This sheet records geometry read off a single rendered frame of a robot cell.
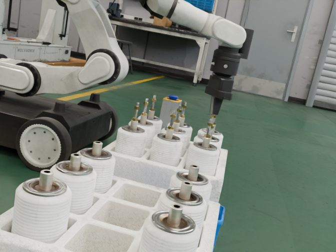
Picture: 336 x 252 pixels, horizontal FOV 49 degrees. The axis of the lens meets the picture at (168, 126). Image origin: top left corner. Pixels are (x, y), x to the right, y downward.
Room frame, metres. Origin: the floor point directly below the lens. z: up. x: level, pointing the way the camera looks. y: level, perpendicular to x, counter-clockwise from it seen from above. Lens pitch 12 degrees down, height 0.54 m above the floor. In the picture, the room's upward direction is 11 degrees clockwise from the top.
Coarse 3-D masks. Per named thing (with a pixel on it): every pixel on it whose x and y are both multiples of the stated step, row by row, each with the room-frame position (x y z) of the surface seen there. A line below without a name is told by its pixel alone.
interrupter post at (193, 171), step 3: (192, 165) 0.81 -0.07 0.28; (195, 165) 0.81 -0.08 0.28; (189, 168) 0.80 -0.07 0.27; (192, 168) 0.80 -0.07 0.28; (195, 168) 0.80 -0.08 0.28; (198, 168) 0.80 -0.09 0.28; (189, 171) 0.80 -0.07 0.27; (192, 171) 0.80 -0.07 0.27; (195, 171) 0.80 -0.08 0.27; (189, 174) 0.80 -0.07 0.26; (192, 174) 0.80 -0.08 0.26; (195, 174) 0.80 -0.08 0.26; (189, 177) 0.80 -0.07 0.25; (192, 177) 0.80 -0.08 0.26; (195, 177) 0.80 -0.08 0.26
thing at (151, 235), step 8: (144, 224) 0.56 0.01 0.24; (152, 224) 0.55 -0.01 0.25; (144, 232) 0.56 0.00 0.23; (152, 232) 0.54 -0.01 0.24; (160, 232) 0.54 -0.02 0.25; (192, 232) 0.55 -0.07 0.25; (144, 240) 0.55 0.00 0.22; (152, 240) 0.54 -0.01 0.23; (160, 240) 0.53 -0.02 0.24; (168, 240) 0.53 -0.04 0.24; (176, 240) 0.53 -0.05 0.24; (184, 240) 0.53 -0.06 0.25; (192, 240) 0.54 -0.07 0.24; (144, 248) 0.55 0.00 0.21; (152, 248) 0.53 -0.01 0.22; (160, 248) 0.53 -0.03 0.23; (168, 248) 0.53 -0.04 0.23; (176, 248) 0.53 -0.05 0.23; (184, 248) 0.53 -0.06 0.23; (192, 248) 0.55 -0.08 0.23
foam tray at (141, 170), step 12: (108, 144) 1.18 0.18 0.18; (120, 156) 1.08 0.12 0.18; (132, 156) 1.10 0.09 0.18; (144, 156) 1.12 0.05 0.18; (120, 168) 1.08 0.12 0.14; (132, 168) 1.08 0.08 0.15; (144, 168) 1.07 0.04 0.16; (156, 168) 1.06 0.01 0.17; (168, 168) 1.06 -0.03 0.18; (180, 168) 1.07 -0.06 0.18; (216, 168) 1.15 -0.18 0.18; (144, 180) 1.07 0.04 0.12; (156, 180) 1.06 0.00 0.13; (168, 180) 1.06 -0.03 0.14; (216, 180) 1.04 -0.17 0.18; (216, 192) 1.03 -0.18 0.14
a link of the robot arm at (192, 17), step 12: (156, 0) 1.17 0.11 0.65; (168, 0) 1.17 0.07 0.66; (180, 0) 1.18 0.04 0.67; (156, 12) 1.20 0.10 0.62; (168, 12) 1.18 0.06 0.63; (180, 12) 1.17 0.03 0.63; (192, 12) 1.18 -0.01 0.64; (204, 12) 1.20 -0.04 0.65; (180, 24) 1.20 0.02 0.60; (192, 24) 1.19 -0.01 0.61
